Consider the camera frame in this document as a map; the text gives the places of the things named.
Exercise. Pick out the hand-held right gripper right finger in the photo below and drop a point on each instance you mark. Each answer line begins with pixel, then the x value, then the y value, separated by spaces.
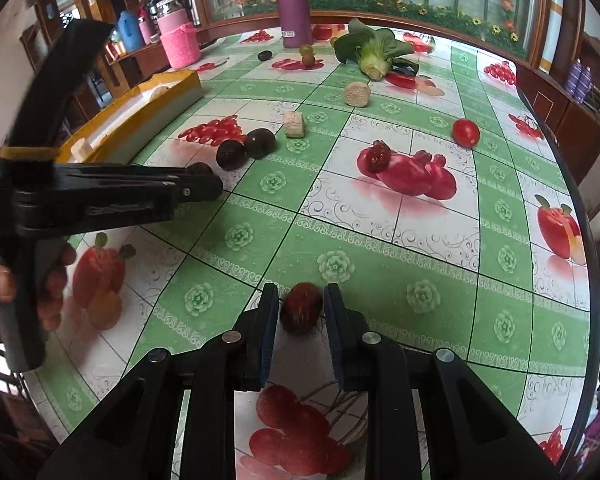
pixel 333 332

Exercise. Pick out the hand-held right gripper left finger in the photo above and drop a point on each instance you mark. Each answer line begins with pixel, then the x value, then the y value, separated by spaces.
pixel 270 332

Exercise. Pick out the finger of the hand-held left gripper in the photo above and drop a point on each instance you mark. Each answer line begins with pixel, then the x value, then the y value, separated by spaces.
pixel 130 195

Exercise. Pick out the dried red date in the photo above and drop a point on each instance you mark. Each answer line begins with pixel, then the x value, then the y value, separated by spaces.
pixel 377 155
pixel 302 307

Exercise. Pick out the pale lumpy yam chunk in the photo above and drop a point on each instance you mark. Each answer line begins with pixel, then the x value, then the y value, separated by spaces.
pixel 82 148

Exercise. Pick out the dark purple passion fruit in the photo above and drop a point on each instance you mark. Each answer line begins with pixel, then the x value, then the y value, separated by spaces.
pixel 232 154
pixel 200 168
pixel 259 142

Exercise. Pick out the white tray with yellow rim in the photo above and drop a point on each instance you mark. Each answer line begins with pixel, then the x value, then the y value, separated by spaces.
pixel 130 115

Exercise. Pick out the round beige cake piece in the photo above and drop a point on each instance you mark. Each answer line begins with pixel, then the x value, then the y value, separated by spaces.
pixel 357 94

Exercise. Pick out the red tomato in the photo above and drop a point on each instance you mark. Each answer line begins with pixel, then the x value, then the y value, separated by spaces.
pixel 466 132

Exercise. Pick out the person's left hand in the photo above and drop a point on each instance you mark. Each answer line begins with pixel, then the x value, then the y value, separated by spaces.
pixel 56 285

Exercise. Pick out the jar with pink knit cover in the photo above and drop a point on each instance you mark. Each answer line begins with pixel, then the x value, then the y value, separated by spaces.
pixel 180 42

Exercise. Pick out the blue plastic jug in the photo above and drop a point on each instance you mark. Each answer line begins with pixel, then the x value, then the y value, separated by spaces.
pixel 128 32

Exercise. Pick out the pink water bottle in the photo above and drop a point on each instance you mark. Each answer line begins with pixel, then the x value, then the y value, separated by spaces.
pixel 145 31

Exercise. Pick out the dark small plum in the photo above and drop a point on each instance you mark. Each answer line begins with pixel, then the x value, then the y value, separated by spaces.
pixel 265 55

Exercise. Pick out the dark thermos flask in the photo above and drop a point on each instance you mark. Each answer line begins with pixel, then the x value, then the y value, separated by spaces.
pixel 191 7

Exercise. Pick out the purple thermos bottle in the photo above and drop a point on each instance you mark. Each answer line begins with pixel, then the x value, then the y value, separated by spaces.
pixel 292 5

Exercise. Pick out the green bok choy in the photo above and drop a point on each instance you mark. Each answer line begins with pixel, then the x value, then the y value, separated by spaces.
pixel 375 55

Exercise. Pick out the brown wooden cabinet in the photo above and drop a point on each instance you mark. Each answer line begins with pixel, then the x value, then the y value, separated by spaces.
pixel 570 120

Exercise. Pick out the purple spray bottle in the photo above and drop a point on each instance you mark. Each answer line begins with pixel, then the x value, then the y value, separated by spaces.
pixel 574 77
pixel 586 81

